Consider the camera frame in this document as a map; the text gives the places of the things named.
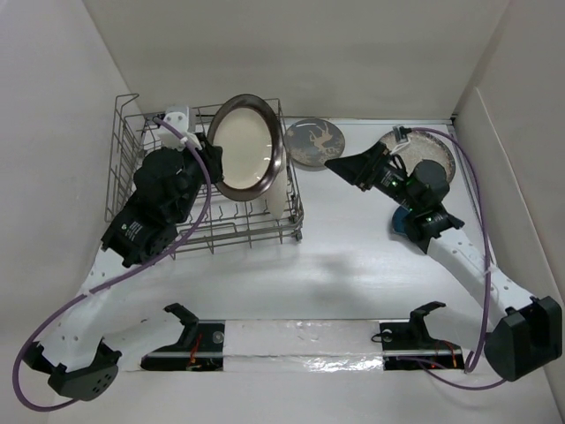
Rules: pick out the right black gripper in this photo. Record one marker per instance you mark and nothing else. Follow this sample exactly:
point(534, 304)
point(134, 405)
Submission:
point(359, 168)

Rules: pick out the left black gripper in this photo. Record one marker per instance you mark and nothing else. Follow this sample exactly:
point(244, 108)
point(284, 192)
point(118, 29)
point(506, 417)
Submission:
point(213, 155)

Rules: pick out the cream plate with metallic rim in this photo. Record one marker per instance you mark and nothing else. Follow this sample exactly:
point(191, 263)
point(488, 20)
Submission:
point(250, 135)

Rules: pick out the grey plate with deer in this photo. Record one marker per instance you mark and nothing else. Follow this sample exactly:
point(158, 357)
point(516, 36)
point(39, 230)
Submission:
point(312, 141)

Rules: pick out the dark blue plate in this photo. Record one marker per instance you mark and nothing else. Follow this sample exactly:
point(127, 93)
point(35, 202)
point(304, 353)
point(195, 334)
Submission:
point(397, 221)

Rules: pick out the cream three-section divided plate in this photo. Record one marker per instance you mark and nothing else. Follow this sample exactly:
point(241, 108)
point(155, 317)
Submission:
point(276, 196)

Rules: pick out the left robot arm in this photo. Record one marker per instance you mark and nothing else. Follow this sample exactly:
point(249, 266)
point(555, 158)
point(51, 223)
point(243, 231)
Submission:
point(74, 355)

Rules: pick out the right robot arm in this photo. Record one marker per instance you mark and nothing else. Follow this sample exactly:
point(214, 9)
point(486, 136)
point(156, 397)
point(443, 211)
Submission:
point(519, 332)

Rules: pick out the speckled beige round plate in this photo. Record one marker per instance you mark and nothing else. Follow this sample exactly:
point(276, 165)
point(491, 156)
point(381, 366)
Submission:
point(424, 146)

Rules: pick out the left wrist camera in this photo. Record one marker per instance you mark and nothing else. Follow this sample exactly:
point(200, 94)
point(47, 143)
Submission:
point(176, 127)

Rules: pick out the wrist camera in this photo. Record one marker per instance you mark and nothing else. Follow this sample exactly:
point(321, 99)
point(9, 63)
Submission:
point(176, 127)
point(401, 134)

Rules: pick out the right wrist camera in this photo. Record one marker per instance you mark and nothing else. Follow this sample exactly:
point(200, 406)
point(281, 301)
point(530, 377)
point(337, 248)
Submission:
point(401, 134)

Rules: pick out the grey wire dish rack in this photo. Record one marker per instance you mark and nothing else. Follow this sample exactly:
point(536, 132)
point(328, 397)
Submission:
point(227, 223)

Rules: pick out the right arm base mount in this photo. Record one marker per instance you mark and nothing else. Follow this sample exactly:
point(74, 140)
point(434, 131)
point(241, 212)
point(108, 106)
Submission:
point(407, 345)

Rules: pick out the metal rail bar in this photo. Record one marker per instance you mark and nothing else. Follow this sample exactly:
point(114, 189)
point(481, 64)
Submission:
point(308, 351)

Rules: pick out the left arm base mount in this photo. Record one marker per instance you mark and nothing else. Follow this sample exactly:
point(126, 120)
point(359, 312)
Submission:
point(198, 348)

